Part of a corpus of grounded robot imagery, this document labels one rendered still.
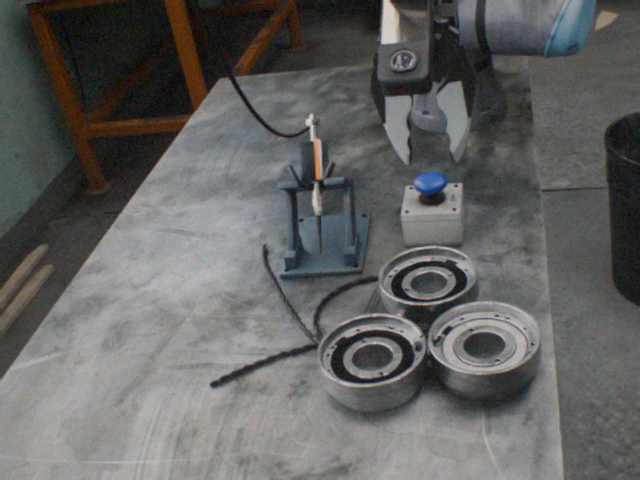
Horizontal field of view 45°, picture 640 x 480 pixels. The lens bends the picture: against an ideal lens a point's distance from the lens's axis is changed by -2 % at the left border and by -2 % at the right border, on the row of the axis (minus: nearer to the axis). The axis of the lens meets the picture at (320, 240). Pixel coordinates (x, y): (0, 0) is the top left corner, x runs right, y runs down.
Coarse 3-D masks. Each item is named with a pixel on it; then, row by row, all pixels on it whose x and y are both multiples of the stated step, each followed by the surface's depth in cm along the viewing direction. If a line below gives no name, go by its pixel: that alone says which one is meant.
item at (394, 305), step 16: (400, 256) 87; (416, 256) 88; (432, 256) 88; (448, 256) 87; (464, 256) 85; (384, 272) 85; (416, 272) 86; (432, 272) 85; (448, 272) 85; (464, 272) 84; (384, 288) 82; (416, 288) 86; (432, 288) 87; (448, 288) 82; (384, 304) 83; (400, 304) 80; (416, 304) 79; (432, 304) 79; (448, 304) 79; (416, 320) 80; (432, 320) 80
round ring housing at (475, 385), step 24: (456, 312) 78; (480, 312) 78; (504, 312) 77; (432, 336) 75; (480, 336) 76; (504, 336) 75; (528, 336) 74; (432, 360) 74; (480, 360) 72; (504, 360) 72; (528, 360) 70; (456, 384) 71; (480, 384) 70; (504, 384) 70
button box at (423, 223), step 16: (416, 192) 97; (448, 192) 96; (416, 208) 94; (432, 208) 93; (448, 208) 93; (416, 224) 93; (432, 224) 93; (448, 224) 92; (416, 240) 95; (432, 240) 94; (448, 240) 94
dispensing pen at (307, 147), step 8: (312, 120) 94; (312, 128) 94; (312, 136) 94; (304, 144) 92; (312, 144) 92; (304, 152) 92; (312, 152) 92; (304, 160) 92; (312, 160) 92; (304, 168) 92; (312, 168) 92; (304, 176) 92; (312, 176) 92; (312, 184) 94; (320, 184) 94; (312, 192) 94; (320, 192) 94; (320, 200) 94; (320, 208) 94; (320, 216) 94; (320, 224) 94; (320, 232) 94; (320, 240) 94; (320, 248) 94
